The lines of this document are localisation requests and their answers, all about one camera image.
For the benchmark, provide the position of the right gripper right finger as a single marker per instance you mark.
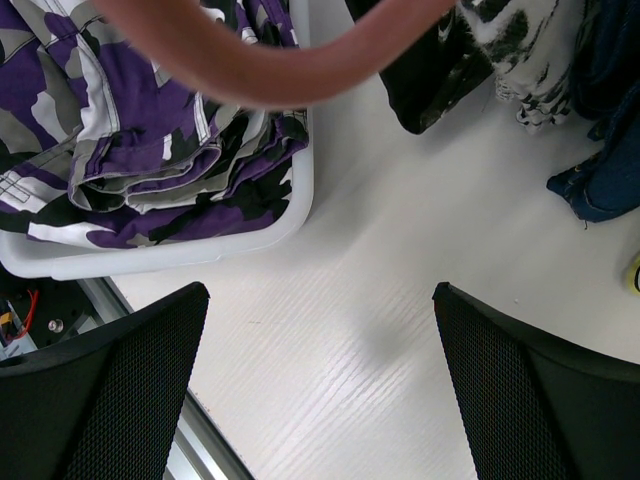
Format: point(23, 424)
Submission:
point(533, 405)

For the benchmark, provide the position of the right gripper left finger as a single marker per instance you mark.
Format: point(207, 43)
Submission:
point(104, 404)

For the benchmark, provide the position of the white plastic basket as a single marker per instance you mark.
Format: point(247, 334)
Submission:
point(200, 250)

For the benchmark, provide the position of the purple camouflage trousers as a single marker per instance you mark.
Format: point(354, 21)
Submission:
point(125, 165)

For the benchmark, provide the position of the black white patterned trousers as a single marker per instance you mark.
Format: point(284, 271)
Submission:
point(434, 74)

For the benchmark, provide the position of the pink hanger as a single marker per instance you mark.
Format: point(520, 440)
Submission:
point(208, 57)

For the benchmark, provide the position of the yellow green trousers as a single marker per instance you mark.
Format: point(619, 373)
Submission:
point(633, 276)

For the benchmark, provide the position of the navy blue trousers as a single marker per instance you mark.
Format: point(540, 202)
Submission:
point(604, 84)

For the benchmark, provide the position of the white black lettered trousers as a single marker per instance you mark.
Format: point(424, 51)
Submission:
point(531, 46)

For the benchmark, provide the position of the aluminium front rail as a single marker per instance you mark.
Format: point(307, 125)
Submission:
point(198, 450)

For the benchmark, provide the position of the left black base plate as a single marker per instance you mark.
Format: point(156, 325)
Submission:
point(37, 313)

